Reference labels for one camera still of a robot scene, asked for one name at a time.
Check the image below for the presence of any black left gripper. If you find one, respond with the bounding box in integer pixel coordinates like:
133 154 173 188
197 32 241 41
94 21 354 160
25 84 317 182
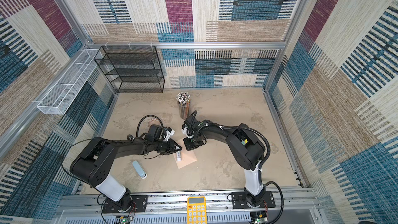
153 138 182 155

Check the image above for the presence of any white glue stick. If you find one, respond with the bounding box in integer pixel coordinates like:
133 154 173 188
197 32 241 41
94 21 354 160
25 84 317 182
176 151 182 162

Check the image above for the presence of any pink paper envelope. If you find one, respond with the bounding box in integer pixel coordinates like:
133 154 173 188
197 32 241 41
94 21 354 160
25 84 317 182
174 146 198 169

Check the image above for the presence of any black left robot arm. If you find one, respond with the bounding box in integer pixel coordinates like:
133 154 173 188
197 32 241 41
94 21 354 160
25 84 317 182
69 115 182 213

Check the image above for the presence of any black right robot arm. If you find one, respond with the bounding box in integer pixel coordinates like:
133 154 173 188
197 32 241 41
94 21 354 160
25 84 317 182
182 112 276 209

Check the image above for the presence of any clear tape roll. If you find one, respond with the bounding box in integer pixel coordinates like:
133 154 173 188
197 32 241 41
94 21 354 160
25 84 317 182
148 117 162 128

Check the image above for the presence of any pencil holder cup with pencils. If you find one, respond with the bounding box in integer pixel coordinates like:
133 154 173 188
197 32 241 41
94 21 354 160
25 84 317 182
176 92 191 119

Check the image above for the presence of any yellow calculator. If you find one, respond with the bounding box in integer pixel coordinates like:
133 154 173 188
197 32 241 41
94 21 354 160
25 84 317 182
187 196 207 224

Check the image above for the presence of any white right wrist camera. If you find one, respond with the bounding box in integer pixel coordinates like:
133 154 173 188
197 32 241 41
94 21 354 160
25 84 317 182
182 125 192 138

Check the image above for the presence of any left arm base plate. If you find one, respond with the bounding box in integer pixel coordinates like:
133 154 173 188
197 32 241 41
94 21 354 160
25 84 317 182
101 194 148 214

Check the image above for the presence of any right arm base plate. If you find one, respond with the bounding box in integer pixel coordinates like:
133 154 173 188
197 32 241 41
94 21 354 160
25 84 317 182
231 191 276 209

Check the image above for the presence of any black wire mesh shelf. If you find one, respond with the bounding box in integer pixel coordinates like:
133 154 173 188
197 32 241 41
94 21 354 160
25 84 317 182
94 46 165 93

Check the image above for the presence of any aluminium front rail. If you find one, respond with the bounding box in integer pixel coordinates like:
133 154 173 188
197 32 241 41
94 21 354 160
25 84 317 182
52 187 327 224

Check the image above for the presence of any white wire mesh basket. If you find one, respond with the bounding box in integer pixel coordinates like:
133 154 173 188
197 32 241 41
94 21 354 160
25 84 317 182
37 49 98 115

